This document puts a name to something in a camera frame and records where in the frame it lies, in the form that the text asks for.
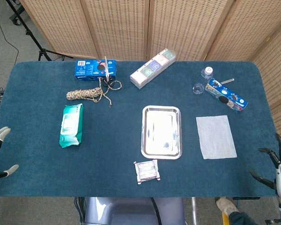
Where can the white paper towel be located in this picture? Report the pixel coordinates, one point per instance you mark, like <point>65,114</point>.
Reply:
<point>216,137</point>

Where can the silver metal tray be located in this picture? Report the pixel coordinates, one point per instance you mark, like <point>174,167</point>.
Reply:
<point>161,132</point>

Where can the dark trouser leg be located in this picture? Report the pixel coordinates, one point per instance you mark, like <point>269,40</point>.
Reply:
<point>242,219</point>

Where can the beige shoe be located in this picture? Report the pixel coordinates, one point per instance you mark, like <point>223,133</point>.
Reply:
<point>226,206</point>

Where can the green wet wipes pack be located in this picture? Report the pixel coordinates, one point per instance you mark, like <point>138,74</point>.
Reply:
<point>71,126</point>

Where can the long Oreo box with face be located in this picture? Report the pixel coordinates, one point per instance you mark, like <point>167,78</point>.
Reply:
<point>227,95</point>

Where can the black tripod stand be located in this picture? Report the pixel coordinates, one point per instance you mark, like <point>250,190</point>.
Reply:
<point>35,39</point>

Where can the small silver metal strip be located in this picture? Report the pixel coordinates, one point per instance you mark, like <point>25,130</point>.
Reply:
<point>227,81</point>

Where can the blue Oreo cookie box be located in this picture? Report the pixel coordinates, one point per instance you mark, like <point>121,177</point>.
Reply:
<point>89,70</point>

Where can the blue carpet table cover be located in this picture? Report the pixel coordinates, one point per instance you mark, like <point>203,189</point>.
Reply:
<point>121,131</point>

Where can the clear plastic water bottle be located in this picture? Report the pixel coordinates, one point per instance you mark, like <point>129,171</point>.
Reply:
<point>202,80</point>

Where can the red white snack packet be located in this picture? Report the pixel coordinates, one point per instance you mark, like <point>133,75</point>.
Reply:
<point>147,171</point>

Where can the grey robot torso base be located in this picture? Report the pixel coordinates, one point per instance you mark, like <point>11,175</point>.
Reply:
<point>131,211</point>

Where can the pocket tissue multipack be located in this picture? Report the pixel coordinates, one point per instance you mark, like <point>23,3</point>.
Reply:
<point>152,68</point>

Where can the wooden rattan folding screen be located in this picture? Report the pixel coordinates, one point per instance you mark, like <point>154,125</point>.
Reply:
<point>154,25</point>

